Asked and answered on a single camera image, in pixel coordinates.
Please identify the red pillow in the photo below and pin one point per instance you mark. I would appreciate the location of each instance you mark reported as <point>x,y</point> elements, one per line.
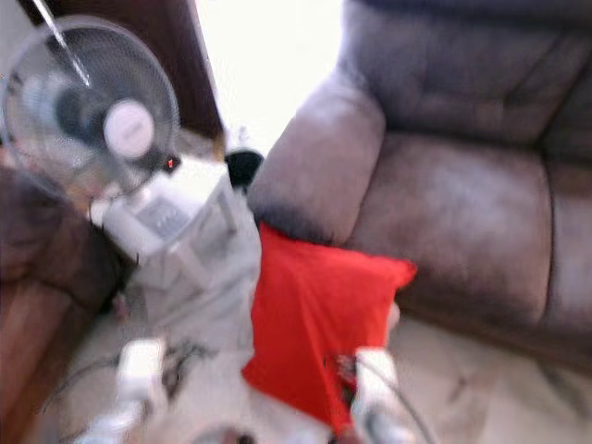
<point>314,314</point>

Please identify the grey-brown fabric sofa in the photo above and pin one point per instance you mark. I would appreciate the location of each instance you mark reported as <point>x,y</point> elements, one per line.
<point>453,222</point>

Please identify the white side table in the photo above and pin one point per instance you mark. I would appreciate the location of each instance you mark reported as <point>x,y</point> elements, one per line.
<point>213,305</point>

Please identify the black and white appliance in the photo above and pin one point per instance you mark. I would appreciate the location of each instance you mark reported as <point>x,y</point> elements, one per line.
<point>243,166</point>

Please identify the brown armchair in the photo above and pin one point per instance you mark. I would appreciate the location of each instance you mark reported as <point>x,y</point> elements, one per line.
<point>37,305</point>

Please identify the black power adapter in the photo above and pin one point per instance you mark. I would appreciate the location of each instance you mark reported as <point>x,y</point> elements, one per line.
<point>171,164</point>

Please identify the white table fan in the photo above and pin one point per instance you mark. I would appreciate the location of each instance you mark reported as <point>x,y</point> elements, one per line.
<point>129,129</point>

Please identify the thin silver rod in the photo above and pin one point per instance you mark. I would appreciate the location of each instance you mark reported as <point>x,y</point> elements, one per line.
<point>63,42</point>

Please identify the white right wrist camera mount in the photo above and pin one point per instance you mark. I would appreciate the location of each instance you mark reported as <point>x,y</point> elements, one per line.
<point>375,379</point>

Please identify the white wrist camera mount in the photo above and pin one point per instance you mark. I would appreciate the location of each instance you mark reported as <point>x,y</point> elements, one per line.
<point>375,379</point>
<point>143,370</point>

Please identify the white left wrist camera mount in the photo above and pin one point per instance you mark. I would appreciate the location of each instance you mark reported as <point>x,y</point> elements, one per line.
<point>143,370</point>

